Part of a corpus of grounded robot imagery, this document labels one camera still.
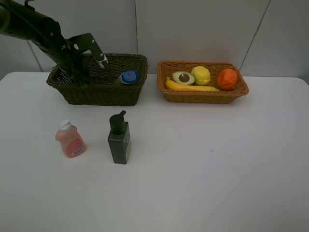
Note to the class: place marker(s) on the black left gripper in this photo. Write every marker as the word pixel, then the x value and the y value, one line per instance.
pixel 71 66

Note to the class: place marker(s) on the yellow lemon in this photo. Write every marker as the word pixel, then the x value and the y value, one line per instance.
pixel 202 75

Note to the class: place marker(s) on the yellow banana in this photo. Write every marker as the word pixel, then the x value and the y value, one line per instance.
pixel 171 85

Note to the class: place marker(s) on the pink bottle white cap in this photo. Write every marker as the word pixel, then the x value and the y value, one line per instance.
pixel 70 140

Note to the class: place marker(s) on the orange wicker basket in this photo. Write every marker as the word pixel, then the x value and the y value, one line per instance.
pixel 165 69

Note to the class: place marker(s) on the orange tangerine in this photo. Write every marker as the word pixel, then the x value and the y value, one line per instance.
pixel 227 79

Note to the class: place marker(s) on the dark green pump bottle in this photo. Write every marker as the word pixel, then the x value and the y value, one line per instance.
pixel 119 138

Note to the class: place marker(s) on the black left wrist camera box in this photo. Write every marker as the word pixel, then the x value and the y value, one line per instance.
pixel 86 42

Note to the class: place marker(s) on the halved avocado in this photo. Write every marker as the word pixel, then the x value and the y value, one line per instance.
pixel 184 78

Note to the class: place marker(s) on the dark brown wicker basket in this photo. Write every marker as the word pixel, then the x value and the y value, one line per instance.
pixel 102 89

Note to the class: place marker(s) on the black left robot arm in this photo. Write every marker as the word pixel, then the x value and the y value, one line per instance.
pixel 23 22

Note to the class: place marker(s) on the white bottle blue cap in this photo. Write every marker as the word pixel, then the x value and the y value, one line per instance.
pixel 128 78

